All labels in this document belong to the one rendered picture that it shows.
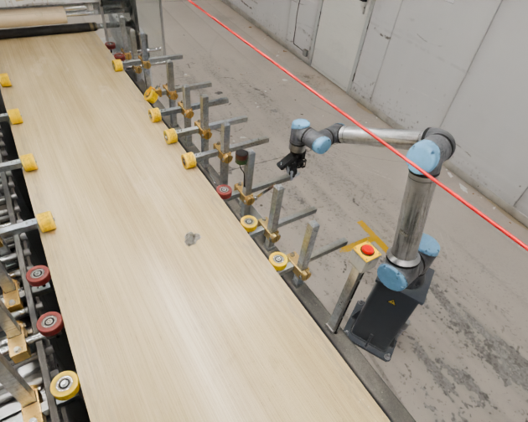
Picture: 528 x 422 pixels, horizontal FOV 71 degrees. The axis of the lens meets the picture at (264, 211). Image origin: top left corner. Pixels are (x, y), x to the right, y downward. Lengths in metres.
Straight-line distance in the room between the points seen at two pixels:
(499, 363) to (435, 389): 0.51
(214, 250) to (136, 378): 0.58
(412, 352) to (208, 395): 1.62
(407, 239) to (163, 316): 1.04
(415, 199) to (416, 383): 1.30
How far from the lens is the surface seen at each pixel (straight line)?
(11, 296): 1.74
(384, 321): 2.31
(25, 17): 3.67
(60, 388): 1.40
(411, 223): 1.66
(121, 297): 1.51
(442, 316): 2.89
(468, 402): 2.67
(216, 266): 1.56
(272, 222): 1.73
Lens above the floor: 2.14
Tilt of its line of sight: 44 degrees down
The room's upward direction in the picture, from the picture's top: 8 degrees clockwise
